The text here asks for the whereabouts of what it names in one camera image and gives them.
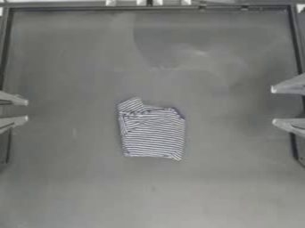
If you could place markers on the navy white striped t-shirt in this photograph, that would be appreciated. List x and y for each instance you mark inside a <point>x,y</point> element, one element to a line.
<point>153,133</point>

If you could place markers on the light frame bracket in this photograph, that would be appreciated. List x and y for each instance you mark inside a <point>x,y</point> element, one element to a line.
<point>141,2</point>
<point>159,2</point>
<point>187,2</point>
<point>110,2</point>

